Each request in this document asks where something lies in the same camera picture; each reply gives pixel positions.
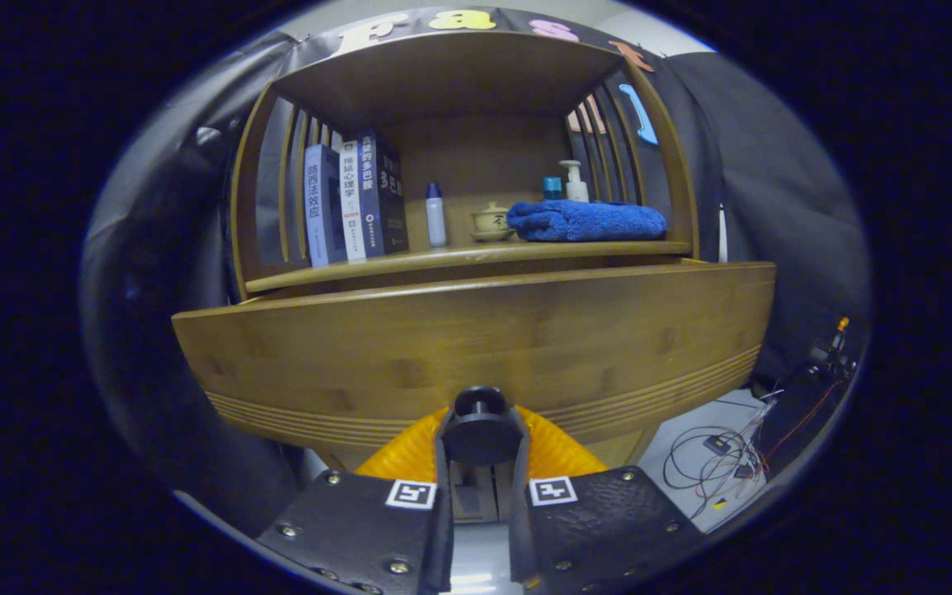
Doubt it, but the white spine book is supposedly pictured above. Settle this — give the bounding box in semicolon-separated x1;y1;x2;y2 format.
337;139;368;264

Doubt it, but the wooden countertop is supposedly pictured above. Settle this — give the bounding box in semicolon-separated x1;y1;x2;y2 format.
245;240;692;294

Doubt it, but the white bottle with blue cap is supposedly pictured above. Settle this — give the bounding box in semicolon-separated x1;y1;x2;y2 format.
426;183;449;249

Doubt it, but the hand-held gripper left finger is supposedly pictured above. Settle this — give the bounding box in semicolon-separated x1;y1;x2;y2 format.
257;407;455;595

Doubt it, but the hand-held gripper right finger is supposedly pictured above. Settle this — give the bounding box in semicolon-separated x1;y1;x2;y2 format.
509;405;704;595

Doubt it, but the cream lidded teacup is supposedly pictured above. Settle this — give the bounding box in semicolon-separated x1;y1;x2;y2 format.
470;202;516;242

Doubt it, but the wooden cabinet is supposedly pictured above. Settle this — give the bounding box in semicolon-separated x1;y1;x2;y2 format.
228;31;702;523

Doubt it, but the dark navy book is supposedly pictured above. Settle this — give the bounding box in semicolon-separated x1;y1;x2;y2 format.
356;130;409;257

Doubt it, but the black device with orange tip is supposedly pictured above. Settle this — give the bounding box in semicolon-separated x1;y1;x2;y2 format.
802;317;861;389

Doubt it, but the tangle of floor cables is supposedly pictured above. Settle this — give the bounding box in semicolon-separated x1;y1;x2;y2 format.
662;388;783;521

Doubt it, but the light blue book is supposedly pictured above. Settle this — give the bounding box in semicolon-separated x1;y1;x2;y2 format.
304;144;349;268

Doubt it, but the wooden cabinet door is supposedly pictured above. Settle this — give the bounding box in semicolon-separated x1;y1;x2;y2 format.
483;463;514;521
453;463;482;521

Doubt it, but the blue folded towel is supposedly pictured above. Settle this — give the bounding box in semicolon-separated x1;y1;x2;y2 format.
507;199;668;243

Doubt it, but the white pump bottle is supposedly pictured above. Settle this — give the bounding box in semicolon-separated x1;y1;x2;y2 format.
559;159;590;203

